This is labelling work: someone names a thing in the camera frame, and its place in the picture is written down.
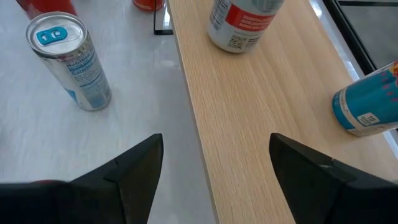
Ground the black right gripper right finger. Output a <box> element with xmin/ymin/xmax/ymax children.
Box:
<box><xmin>269</xmin><ymin>133</ymin><xmax>398</xmax><ymax>224</ymax></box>

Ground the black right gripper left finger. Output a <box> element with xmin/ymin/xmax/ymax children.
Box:
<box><xmin>0</xmin><ymin>133</ymin><xmax>165</xmax><ymax>224</ymax></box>

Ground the blue silver Red Bull can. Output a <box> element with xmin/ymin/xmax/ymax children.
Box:
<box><xmin>25</xmin><ymin>11</ymin><xmax>113</xmax><ymax>112</ymax></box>
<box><xmin>331</xmin><ymin>60</ymin><xmax>398</xmax><ymax>138</ymax></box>

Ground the silver Celsius can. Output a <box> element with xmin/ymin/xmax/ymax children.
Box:
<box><xmin>206</xmin><ymin>0</ymin><xmax>285</xmax><ymax>54</ymax></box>

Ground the wooden shelf with black legs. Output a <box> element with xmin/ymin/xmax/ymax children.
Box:
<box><xmin>154</xmin><ymin>0</ymin><xmax>398</xmax><ymax>224</ymax></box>

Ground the black metal table frame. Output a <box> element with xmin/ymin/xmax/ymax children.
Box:
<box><xmin>322</xmin><ymin>0</ymin><xmax>398</xmax><ymax>77</ymax></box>

